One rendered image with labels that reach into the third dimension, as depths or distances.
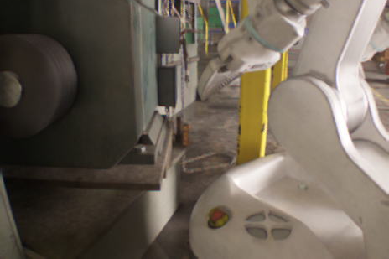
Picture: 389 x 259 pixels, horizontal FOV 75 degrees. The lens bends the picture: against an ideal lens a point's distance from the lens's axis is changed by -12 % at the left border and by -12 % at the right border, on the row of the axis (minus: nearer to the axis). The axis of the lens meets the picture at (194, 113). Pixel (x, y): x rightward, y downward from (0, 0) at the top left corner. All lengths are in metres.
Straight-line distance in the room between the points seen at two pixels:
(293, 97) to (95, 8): 0.44
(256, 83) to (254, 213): 0.55
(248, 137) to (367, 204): 0.64
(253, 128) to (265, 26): 0.71
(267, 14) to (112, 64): 0.36
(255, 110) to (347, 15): 0.59
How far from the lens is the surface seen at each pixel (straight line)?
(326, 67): 0.57
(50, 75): 0.55
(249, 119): 1.06
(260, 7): 0.40
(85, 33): 0.64
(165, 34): 0.99
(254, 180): 0.79
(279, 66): 2.72
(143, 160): 0.78
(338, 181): 0.55
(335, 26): 0.57
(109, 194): 0.81
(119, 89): 0.63
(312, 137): 0.55
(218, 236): 0.57
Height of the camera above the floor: 0.71
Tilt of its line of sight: 16 degrees down
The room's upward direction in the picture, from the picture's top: straight up
